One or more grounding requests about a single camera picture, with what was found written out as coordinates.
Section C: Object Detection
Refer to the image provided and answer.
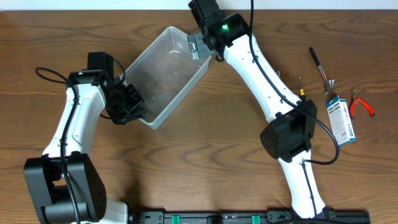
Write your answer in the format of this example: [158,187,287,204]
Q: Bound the clear plastic container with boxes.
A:
[125,26,211,129]

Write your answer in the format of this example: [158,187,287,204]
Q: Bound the yellow black screwdriver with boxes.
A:
[298,77,306,102]

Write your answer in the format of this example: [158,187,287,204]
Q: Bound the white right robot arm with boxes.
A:
[188,0,325,218]

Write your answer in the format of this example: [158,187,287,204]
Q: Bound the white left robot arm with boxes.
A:
[24,52,145,223]

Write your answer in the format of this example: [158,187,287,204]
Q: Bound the blue white cardboard box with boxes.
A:
[326,95,356,146]

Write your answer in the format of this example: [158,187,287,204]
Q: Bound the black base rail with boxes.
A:
[127,210,371,224]

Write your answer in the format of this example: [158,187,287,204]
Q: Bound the small black handled hammer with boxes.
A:
[309,47,335,95]

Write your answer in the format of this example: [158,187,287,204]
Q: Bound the red handled pliers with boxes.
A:
[348,90,375,120]

